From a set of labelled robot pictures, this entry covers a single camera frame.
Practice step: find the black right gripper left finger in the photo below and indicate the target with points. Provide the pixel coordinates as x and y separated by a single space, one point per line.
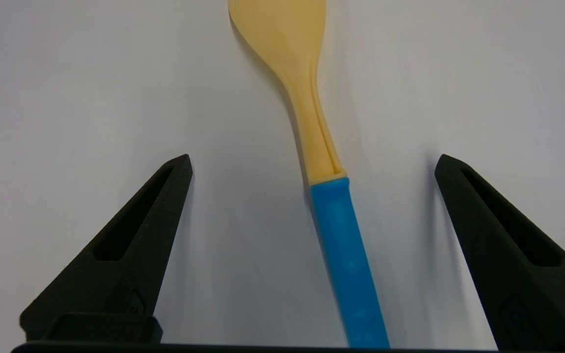
125 260

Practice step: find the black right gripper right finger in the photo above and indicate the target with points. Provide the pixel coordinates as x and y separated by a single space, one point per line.
518 255

